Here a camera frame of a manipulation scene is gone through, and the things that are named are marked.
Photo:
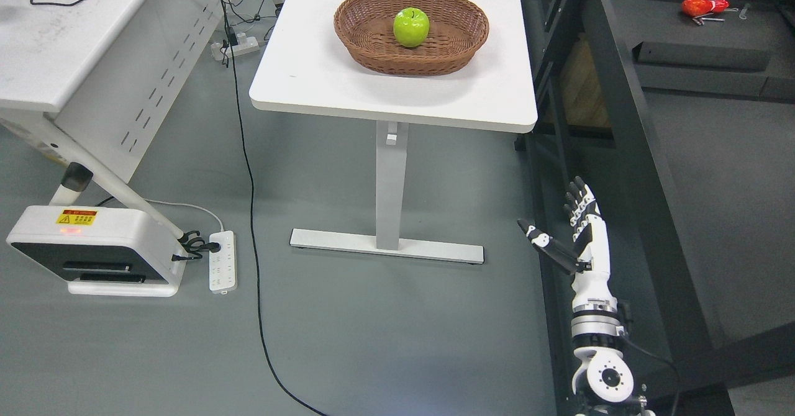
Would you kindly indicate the white robot base unit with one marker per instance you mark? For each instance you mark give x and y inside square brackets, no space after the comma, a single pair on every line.
[101,251]

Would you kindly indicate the white pedestal table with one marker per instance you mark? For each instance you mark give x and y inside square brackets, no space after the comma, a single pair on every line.
[306,70]

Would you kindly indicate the brown wicker basket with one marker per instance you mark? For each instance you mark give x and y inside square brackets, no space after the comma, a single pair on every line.
[458,29]

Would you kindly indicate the white power strip far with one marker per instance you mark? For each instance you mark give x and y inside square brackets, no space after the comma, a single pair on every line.
[246,44]

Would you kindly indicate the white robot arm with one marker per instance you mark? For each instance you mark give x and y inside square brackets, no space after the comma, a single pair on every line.
[603,383]

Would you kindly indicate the red toy on shelf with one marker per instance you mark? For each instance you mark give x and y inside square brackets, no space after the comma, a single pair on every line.
[694,8]

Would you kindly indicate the green apple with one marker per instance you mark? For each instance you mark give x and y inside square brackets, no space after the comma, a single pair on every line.
[411,27]

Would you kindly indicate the black metal shelf frame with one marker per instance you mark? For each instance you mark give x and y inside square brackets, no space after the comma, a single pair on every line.
[683,127]

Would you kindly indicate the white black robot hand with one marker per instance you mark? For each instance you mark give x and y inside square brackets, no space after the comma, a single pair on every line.
[587,257]

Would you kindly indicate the white desk with perforated panel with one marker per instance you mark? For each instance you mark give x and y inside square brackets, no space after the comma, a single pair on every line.
[91,81]

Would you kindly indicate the white power strip near base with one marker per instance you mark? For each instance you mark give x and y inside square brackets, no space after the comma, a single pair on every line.
[222,262]

